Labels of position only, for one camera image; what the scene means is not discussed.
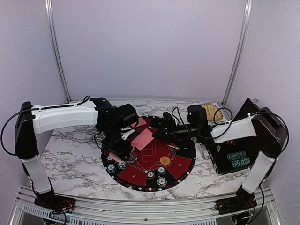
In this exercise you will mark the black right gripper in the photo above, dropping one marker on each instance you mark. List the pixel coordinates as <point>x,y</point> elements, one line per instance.
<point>171,134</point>

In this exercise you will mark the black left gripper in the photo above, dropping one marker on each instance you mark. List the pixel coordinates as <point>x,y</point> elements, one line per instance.
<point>121,151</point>

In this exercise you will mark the red playing card deck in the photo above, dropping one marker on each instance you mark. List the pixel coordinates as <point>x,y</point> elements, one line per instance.
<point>114,157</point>

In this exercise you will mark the triangular all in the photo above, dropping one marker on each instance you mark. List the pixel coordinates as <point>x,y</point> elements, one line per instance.
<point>172,149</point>

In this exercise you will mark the dealt red card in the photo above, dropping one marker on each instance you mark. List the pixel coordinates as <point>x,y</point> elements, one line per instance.
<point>140,122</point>
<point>142,140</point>

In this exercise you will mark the green chips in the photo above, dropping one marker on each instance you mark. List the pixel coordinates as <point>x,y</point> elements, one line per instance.
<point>111,168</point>
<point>161,170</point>

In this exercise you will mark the orange big blind button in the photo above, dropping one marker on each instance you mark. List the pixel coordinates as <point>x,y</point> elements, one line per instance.
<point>165,160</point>

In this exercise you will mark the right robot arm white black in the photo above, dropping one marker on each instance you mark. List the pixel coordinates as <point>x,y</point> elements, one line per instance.
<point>196,115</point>

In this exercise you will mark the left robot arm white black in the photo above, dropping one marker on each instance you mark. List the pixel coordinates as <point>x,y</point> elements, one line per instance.
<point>116,124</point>

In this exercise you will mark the round red black poker mat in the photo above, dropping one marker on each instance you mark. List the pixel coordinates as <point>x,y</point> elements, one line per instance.
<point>134,175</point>

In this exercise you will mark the yellow woven bamboo mat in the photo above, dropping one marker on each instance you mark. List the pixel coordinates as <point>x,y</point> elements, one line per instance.
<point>212,112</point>

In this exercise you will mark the red dice in case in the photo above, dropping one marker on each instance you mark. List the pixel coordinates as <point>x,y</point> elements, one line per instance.
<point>231,142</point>

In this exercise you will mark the black poker set case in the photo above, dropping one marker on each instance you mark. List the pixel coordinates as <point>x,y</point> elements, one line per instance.
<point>235,145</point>

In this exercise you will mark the teal chip row upper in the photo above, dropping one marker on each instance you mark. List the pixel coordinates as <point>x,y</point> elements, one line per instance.
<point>236,155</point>

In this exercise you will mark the teal chip row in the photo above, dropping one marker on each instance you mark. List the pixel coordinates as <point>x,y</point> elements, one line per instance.
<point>236,155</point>
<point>241,162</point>

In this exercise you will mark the teal chip row lower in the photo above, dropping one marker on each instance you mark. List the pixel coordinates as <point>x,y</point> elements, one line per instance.
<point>241,162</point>

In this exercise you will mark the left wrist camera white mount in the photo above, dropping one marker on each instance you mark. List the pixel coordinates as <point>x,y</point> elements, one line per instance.
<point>126,133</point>

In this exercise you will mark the front aluminium rail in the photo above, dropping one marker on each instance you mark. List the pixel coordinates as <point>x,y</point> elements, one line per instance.
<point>192,211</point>

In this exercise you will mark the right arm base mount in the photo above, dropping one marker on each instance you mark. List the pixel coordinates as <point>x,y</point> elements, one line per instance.
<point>234,204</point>

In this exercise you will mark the left aluminium frame post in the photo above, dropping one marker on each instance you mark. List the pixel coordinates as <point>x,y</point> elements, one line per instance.
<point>55,47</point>

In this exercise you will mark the aluminium frame post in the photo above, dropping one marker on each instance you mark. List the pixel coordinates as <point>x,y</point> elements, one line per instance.
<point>55,47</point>
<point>239,51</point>

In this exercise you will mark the right aluminium frame post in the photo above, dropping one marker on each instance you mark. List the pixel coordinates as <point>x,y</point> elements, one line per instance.
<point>239,51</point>

